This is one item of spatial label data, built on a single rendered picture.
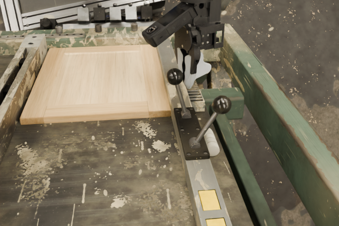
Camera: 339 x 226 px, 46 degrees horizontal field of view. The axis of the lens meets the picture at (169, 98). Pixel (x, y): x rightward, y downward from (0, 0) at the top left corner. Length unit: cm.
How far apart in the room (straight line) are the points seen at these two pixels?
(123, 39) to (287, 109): 68
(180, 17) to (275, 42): 176
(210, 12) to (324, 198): 42
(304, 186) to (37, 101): 69
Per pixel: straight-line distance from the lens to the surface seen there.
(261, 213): 85
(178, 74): 87
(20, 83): 111
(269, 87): 110
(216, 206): 71
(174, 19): 81
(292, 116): 98
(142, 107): 104
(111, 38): 145
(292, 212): 249
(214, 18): 86
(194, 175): 77
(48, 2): 228
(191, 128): 89
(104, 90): 114
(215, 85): 156
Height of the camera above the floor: 230
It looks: 80 degrees down
